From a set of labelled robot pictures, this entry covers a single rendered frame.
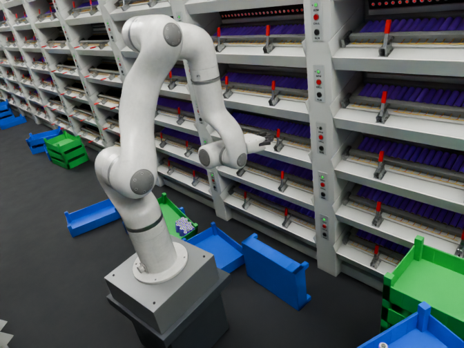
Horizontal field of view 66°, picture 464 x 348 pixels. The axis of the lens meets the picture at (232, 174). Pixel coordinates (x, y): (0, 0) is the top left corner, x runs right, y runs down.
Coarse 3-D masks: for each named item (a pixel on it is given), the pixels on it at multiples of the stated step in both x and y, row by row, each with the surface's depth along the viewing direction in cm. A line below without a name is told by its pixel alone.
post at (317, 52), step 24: (360, 0) 113; (336, 24) 107; (312, 48) 113; (312, 72) 117; (336, 72) 114; (360, 72) 124; (312, 96) 121; (336, 96) 117; (312, 120) 125; (312, 144) 130; (336, 144) 125; (312, 168) 136; (336, 192) 134; (336, 264) 151
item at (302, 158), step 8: (232, 112) 182; (208, 128) 174; (216, 136) 173; (272, 144) 151; (304, 144) 143; (256, 152) 158; (264, 152) 152; (272, 152) 148; (280, 152) 146; (288, 152) 144; (296, 152) 142; (304, 152) 140; (280, 160) 149; (288, 160) 145; (296, 160) 140; (304, 160) 137
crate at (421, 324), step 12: (420, 312) 80; (396, 324) 80; (408, 324) 81; (420, 324) 82; (432, 324) 81; (384, 336) 79; (396, 336) 81; (408, 336) 82; (420, 336) 82; (432, 336) 81; (444, 336) 78; (456, 336) 75
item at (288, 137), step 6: (240, 126) 166; (246, 126) 164; (246, 132) 163; (252, 132) 162; (258, 132) 158; (270, 132) 154; (276, 132) 152; (288, 138) 147; (294, 138) 144; (300, 138) 143; (306, 138) 142; (294, 144) 144; (306, 144) 142
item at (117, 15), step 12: (120, 0) 196; (132, 0) 186; (144, 0) 178; (156, 0) 172; (168, 0) 153; (108, 12) 196; (120, 12) 187; (132, 12) 180; (144, 12) 172; (156, 12) 166; (168, 12) 159
